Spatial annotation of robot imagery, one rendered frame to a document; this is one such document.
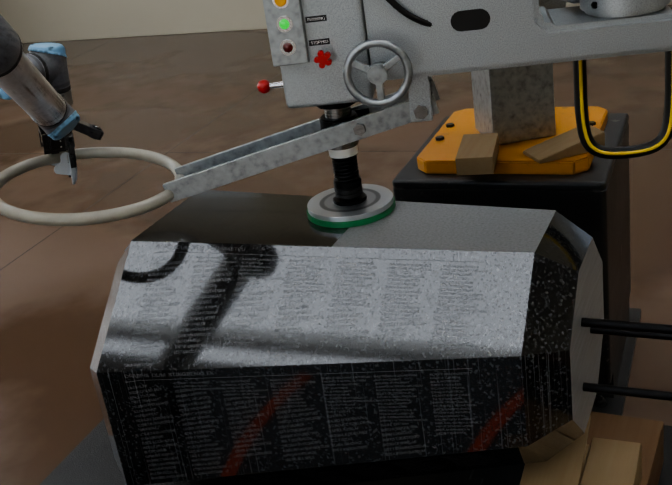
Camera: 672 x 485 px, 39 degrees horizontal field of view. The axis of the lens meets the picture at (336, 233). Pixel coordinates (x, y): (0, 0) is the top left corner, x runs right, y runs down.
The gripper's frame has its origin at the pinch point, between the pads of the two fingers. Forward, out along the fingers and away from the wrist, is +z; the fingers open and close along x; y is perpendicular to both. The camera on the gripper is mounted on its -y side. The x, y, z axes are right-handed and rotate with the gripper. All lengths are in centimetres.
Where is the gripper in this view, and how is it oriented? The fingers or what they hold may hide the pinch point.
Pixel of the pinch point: (73, 176)
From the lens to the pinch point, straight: 273.0
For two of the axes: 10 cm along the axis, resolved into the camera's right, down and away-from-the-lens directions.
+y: -9.1, 1.9, -3.6
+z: 0.2, 9.0, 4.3
